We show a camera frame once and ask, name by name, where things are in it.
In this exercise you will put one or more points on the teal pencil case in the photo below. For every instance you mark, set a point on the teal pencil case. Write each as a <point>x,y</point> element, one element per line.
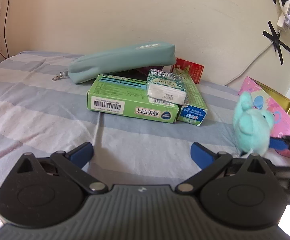
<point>122,57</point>

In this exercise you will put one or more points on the green patterned tissue pack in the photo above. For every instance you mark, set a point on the green patterned tissue pack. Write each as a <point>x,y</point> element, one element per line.
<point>165,90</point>

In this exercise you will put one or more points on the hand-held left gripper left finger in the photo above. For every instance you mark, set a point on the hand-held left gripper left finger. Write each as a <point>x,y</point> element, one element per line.
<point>81,152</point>

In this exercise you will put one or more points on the white power strip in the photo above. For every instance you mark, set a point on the white power strip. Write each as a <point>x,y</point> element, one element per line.
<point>288,12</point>

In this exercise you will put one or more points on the green medicine box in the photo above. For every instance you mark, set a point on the green medicine box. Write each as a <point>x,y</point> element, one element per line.
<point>120,92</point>

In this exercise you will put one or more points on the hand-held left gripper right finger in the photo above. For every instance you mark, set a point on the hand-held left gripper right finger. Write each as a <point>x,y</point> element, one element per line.
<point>200,153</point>

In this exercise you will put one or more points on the long green toothpaste box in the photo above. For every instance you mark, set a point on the long green toothpaste box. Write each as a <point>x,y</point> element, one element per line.
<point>196,97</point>

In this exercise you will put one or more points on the red cardboard box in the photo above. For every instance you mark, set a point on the red cardboard box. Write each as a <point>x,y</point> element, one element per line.
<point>195,71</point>

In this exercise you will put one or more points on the pink tin box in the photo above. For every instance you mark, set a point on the pink tin box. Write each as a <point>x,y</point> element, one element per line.
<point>286,122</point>

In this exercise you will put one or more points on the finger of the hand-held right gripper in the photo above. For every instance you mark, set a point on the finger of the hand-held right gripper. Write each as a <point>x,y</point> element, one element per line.
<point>285,166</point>
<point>278,143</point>

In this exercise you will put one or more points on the teal plush toy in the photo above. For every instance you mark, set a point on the teal plush toy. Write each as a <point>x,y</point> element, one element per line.
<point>250,127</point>

